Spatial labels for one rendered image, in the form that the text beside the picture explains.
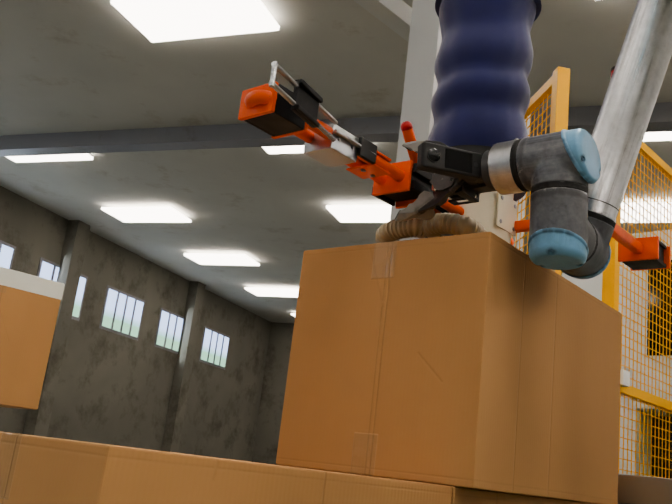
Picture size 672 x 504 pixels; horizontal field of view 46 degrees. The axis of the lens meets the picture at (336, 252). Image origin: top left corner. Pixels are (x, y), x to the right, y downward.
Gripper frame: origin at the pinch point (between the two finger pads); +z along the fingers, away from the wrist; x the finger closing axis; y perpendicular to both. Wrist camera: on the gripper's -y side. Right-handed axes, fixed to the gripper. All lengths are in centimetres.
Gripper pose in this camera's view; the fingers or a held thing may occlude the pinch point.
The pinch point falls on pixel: (396, 181)
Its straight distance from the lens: 150.2
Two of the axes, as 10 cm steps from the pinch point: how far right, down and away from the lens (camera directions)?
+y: 6.3, 2.8, 7.3
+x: 1.1, -9.6, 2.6
